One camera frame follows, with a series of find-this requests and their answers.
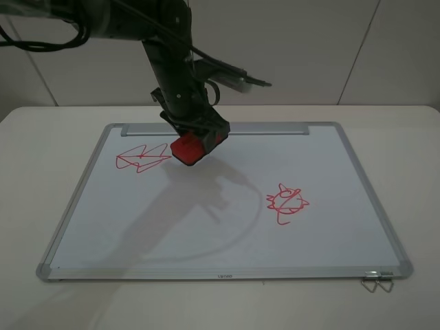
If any red whiteboard eraser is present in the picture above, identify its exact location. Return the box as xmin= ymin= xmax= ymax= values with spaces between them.
xmin=170 ymin=133 xmax=228 ymax=166

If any black cable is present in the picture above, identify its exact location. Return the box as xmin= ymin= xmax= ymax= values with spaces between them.
xmin=0 ymin=0 xmax=273 ymax=87

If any grey aluminium pen tray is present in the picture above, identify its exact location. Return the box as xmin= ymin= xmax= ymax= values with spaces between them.
xmin=121 ymin=122 xmax=309 ymax=137

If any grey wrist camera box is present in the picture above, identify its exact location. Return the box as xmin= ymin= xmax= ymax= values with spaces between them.
xmin=195 ymin=59 xmax=252 ymax=94

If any white whiteboard with aluminium frame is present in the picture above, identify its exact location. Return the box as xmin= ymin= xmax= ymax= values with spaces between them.
xmin=36 ymin=122 xmax=413 ymax=281

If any right silver binder clip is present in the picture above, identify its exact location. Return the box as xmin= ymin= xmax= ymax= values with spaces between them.
xmin=375 ymin=272 xmax=394 ymax=293

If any silver binder clip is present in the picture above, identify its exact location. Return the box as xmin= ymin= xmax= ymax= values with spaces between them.
xmin=360 ymin=271 xmax=380 ymax=294
xmin=375 ymin=272 xmax=394 ymax=293

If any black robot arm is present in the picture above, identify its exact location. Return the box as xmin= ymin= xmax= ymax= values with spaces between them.
xmin=1 ymin=1 xmax=246 ymax=166

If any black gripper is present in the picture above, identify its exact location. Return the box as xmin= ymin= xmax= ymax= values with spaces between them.
xmin=151 ymin=80 xmax=229 ymax=155

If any left silver binder clip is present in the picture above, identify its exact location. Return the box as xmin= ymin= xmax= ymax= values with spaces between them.
xmin=360 ymin=271 xmax=380 ymax=294

